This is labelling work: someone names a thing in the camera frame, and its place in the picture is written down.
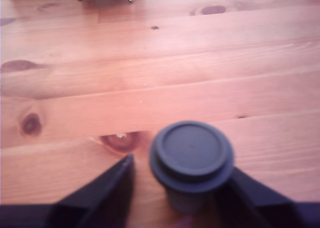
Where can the dark grey coffee capsule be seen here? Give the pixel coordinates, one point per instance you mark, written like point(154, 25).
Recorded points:
point(191, 153)

